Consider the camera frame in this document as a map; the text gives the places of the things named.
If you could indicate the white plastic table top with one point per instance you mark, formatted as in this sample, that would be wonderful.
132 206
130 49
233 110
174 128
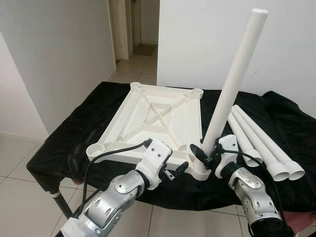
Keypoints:
123 123

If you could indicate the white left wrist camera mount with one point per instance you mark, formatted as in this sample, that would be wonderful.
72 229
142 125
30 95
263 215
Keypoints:
157 155

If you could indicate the brown door mat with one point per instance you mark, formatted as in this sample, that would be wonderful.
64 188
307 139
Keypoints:
145 49

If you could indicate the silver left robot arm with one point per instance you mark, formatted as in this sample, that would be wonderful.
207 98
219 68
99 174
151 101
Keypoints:
106 202

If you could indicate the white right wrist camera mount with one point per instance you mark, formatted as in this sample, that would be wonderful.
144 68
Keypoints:
229 140

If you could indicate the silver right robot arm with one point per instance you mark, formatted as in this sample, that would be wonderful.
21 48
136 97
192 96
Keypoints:
252 197

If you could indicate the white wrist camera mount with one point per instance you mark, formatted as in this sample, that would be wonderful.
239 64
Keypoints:
157 155
229 140

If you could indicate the beige door frame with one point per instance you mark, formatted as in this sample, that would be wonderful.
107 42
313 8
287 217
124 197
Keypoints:
118 29

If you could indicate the black cloth table cover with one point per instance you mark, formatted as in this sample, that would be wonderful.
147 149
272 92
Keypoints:
74 128

